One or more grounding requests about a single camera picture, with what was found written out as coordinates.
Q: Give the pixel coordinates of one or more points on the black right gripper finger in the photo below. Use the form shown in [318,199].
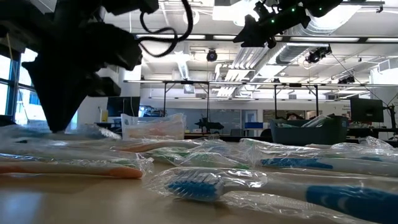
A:
[252,35]

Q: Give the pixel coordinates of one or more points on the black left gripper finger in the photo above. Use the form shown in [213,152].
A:
[59,93]

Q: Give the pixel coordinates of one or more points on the orange toothbrush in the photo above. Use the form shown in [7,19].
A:
[149,146]
[373,143]
[320,145]
[161,134]
[140,126]
[149,129]
[124,172]

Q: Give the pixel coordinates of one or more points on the green toothbrush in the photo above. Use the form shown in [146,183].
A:
[202,161]
[164,153]
[77,154]
[273,144]

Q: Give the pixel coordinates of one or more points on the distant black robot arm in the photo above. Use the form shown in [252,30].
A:
[214,125]

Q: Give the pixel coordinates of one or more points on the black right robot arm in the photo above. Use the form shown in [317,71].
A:
[326,6]

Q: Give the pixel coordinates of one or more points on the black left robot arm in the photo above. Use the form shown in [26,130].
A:
[18,21]

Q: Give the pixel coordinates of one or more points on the white light strip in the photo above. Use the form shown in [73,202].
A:
[197,36]
[224,37]
[326,39]
[382,40]

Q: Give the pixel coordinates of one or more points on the black overhead crossbar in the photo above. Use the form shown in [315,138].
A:
[209,36]

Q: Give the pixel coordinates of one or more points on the yellow container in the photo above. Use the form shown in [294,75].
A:
[104,116]

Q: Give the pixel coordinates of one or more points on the large window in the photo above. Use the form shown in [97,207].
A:
[6,71]

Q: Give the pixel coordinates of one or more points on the black office chair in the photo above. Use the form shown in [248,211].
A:
[4,120]

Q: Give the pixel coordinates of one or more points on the black computer monitor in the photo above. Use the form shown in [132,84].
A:
[127,106]
[367,109]

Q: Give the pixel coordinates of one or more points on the clear plastic bin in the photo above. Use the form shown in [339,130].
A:
[130,119]

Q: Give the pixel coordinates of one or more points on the blue storage bin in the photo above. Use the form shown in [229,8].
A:
[253,125]

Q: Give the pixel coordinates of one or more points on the person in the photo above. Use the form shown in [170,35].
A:
[293,117]

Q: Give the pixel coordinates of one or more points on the dark teal plastic bin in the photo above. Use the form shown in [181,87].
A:
[337,133]

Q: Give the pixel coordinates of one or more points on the black monitor stand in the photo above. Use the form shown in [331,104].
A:
[393,115]

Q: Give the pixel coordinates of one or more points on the silver finned ceiling duct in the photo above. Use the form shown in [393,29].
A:
[242,74]

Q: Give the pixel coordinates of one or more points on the black ceiling camera cluster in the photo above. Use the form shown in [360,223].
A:
[317,55]

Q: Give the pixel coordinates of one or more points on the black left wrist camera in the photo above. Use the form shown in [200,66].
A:
[133,6]

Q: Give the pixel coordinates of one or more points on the black gantry frame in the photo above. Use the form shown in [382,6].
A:
[316,105]
[186,82]

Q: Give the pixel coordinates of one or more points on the small black ceiling camera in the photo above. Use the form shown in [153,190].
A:
[346,80]

